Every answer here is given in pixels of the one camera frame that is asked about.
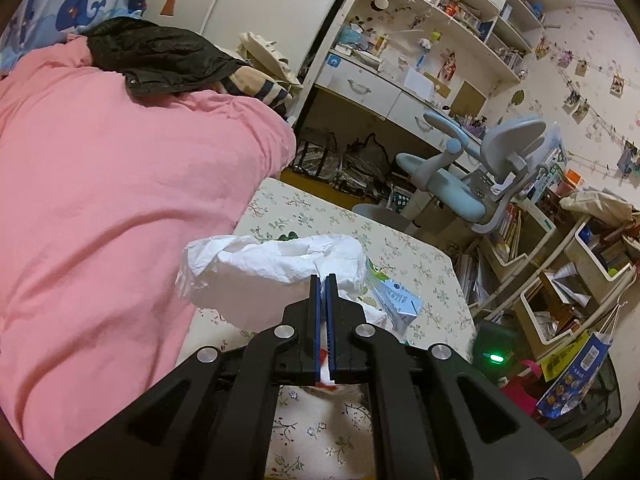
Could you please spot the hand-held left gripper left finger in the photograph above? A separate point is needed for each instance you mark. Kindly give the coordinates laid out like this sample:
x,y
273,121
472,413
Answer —
x,y
316,330

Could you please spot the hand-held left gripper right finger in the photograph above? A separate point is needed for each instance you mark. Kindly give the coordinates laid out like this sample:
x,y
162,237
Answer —
x,y
331,330

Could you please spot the white tissue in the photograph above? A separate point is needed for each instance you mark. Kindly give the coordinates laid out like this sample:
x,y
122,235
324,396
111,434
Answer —
x,y
280,270

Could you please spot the blue and white milk carton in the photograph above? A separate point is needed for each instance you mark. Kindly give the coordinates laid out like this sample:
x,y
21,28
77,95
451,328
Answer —
x,y
400,302

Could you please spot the pink shopping bag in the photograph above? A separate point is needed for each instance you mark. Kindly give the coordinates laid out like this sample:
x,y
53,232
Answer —
x,y
520,390

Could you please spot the clear green plastic wrapper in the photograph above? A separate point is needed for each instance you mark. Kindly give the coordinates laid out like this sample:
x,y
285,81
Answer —
x,y
375,276

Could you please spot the blue and yellow paper bag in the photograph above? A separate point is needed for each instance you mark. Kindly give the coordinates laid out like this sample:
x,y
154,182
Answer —
x,y
580,375

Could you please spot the dark green packet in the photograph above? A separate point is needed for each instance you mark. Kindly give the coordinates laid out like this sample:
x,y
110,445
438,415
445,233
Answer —
x,y
287,236

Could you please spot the floral tablecloth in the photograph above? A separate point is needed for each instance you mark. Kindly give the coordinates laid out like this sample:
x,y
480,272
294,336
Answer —
x,y
425,270

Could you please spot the white rolling storage cart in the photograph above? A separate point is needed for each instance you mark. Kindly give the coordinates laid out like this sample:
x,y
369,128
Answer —
x,y
565,265

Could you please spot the row of books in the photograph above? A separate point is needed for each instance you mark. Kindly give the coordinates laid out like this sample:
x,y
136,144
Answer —
x,y
510,230

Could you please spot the black mesh basket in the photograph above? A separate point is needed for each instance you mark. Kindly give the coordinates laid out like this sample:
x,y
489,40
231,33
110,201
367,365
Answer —
x,y
595,420

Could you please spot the grey and blue desk chair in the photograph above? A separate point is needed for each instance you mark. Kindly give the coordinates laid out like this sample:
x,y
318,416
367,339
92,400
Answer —
x,y
450,185

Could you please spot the cream cloth bag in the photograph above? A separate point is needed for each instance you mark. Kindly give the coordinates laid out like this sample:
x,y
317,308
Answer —
x,y
597,205

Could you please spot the dark plastic bag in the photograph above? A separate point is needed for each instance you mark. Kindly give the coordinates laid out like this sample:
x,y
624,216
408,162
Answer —
x,y
367,160

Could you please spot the white desk with drawers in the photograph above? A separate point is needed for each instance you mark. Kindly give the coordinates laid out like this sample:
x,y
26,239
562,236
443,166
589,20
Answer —
x,y
370,95

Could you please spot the pink blanket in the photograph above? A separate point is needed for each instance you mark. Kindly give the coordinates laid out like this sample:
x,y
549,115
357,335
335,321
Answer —
x,y
110,200

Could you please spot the beige navy striped cloth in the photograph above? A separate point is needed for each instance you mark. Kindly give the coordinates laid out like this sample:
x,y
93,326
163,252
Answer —
x,y
260,87

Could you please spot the cream canvas tote bag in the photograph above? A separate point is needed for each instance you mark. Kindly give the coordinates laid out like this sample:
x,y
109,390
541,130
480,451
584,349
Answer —
x,y
267,52

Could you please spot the black jacket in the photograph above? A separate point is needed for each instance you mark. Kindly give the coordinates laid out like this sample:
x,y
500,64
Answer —
x,y
160,55

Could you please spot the blue whale print bedding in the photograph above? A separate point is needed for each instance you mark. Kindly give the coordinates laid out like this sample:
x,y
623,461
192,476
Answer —
x,y
75,5

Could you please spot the white wall shelf unit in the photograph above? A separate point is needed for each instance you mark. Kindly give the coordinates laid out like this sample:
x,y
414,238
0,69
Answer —
x,y
465,5

